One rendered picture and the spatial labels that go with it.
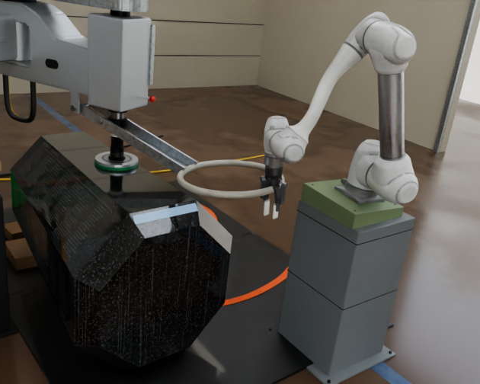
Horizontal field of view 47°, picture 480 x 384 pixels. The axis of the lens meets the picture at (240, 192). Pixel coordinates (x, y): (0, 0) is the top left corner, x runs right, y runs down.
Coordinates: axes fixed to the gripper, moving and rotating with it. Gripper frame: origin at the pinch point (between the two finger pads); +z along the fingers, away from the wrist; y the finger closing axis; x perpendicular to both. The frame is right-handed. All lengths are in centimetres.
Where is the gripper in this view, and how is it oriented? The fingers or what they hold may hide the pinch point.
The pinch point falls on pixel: (270, 209)
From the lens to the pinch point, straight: 239.8
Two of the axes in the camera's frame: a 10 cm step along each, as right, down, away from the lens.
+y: -7.6, -2.6, 6.0
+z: -0.5, 9.4, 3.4
